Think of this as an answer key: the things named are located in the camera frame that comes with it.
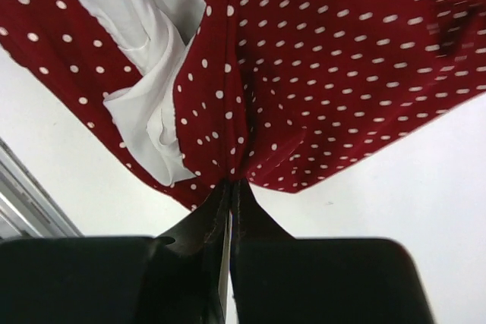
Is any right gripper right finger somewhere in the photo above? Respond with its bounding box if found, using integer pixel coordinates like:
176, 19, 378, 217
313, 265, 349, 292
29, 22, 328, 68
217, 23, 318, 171
230, 180, 434, 323

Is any red polka dot skirt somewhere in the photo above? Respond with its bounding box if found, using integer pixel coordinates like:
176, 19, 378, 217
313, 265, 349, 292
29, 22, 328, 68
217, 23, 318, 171
1, 0, 485, 207

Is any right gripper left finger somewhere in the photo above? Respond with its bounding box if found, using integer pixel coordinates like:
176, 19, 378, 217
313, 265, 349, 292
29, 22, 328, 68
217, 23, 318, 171
1, 181, 231, 323

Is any aluminium mounting rail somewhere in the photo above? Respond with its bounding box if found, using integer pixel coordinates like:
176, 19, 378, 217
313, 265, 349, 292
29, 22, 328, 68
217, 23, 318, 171
1, 141, 82, 241

